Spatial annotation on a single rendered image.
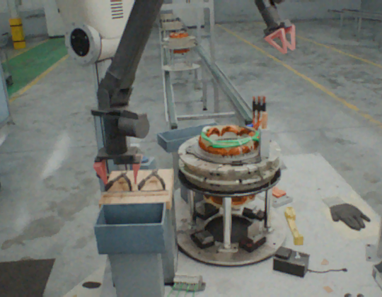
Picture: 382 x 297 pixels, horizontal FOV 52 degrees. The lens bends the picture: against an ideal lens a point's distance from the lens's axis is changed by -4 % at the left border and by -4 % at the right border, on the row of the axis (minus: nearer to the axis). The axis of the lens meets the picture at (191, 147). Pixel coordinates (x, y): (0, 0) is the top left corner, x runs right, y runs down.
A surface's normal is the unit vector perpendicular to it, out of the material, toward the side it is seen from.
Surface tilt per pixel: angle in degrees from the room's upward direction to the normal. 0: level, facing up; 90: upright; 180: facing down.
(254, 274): 0
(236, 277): 0
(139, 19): 83
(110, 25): 90
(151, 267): 90
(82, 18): 109
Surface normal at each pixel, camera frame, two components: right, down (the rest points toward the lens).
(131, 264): 0.00, 0.37
